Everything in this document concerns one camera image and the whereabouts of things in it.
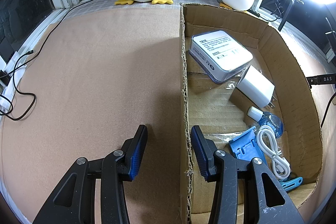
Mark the black tripod stand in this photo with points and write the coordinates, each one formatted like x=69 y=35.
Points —
x=285 y=14

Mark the white square box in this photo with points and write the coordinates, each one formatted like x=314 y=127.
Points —
x=219 y=55

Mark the white wall charger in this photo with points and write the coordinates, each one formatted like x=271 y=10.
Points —
x=257 y=88

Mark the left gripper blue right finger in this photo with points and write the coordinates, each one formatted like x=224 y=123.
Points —
x=265 y=200

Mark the small blue liquid bottle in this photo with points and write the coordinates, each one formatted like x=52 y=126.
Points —
x=267 y=118

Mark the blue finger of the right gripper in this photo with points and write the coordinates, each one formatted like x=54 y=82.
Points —
x=326 y=79

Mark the blue phone stand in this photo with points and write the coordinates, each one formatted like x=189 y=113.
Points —
x=245 y=147

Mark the brown cardboard box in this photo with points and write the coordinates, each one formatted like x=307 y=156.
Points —
x=220 y=109

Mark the blue plastic clip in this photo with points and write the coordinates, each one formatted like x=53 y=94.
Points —
x=290 y=184

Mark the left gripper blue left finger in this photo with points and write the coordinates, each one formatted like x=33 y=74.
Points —
x=73 y=199

